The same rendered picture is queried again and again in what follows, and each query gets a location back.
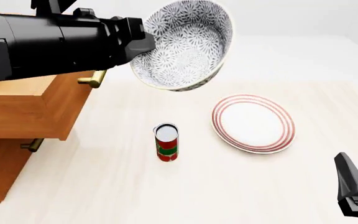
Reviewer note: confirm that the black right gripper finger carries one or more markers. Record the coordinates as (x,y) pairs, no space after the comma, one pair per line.
(350,179)

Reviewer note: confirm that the white bowl with grey pattern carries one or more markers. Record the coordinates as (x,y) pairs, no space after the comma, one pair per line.
(185,51)

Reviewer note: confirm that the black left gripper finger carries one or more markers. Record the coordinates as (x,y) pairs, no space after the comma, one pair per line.
(143,45)

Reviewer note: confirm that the white plate with red rings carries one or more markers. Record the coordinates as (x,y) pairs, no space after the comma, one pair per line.
(253,123)

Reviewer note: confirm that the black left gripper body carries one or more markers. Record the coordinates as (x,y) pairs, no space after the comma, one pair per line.
(123,30)

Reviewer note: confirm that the red and green tin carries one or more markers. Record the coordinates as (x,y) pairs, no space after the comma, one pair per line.
(166,144)

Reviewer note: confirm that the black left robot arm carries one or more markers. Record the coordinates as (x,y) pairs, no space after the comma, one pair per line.
(36,44)

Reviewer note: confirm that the wooden cabinet drawer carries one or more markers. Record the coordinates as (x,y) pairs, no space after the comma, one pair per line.
(26,116)

